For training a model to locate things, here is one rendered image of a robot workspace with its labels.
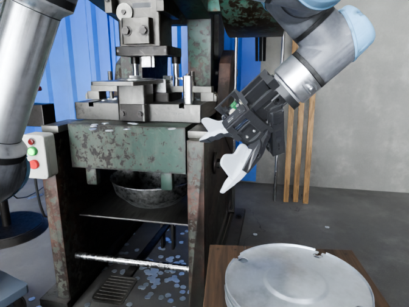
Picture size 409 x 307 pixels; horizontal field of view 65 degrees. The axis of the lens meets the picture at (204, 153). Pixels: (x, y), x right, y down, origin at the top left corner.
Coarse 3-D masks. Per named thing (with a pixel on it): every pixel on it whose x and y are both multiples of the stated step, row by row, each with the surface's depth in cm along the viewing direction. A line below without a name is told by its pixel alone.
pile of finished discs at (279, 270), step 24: (240, 264) 72; (264, 264) 72; (288, 264) 71; (312, 264) 72; (336, 264) 72; (240, 288) 64; (264, 288) 64; (288, 288) 64; (312, 288) 64; (336, 288) 64; (360, 288) 64
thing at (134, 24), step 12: (120, 0) 106; (132, 0) 105; (144, 0) 104; (120, 12) 105; (132, 12) 105; (144, 12) 105; (156, 12) 104; (120, 24) 108; (132, 24) 104; (144, 24) 103; (156, 24) 105; (168, 24) 113; (120, 36) 108; (132, 36) 105; (144, 36) 104; (156, 36) 106; (168, 36) 113
